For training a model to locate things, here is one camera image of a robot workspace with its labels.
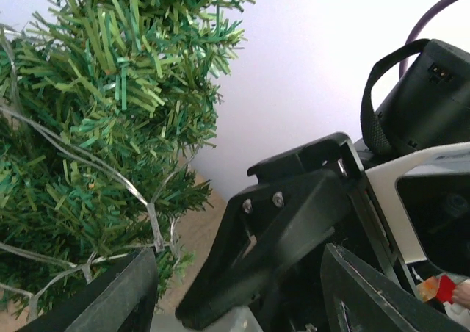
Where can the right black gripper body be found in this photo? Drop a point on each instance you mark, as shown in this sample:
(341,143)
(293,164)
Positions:
(297,302)

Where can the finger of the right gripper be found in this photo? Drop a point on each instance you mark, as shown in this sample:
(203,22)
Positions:
(265,230)

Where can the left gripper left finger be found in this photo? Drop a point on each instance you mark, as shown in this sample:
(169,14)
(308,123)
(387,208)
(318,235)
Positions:
(122,299)

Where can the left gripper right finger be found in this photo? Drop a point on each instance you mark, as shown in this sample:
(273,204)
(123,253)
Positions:
(359,298)

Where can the small green christmas tree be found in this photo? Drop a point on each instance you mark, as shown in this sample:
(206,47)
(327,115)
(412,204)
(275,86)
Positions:
(104,104)

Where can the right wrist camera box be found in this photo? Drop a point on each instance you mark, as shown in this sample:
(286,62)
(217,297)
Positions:
(424,197)

